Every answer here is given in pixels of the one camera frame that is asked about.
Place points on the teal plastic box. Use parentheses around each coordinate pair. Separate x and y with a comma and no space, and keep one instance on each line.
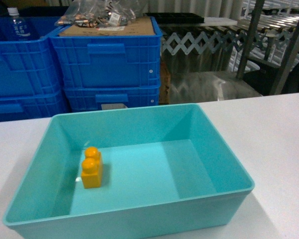
(166,169)

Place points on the yellow two-stud toy block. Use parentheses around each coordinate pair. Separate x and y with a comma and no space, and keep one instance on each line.
(92,168)

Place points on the blue crate upper right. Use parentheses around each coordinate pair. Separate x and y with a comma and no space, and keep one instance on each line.
(125,57)

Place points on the blue crate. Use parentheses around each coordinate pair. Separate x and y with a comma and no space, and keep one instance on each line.
(29,68)
(33,107)
(125,57)
(92,99)

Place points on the blue crate lower right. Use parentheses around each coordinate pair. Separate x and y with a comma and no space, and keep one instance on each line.
(92,99)

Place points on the grey expandable roller conveyor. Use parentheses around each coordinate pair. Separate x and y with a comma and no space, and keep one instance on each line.
(197,40)

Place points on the brown cardboard sheet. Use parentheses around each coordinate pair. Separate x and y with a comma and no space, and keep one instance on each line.
(109,27)

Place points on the black tray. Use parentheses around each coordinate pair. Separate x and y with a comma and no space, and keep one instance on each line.
(176,17)

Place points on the clear bag of parts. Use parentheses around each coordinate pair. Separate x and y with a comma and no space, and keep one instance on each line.
(98,14)

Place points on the blue crate upper middle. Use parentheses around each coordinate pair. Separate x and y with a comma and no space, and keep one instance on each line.
(29,68)

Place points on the blue crate lower middle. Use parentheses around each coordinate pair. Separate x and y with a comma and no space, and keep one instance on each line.
(33,107)

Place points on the clear plastic water bottle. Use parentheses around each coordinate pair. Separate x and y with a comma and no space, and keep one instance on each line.
(20,30)

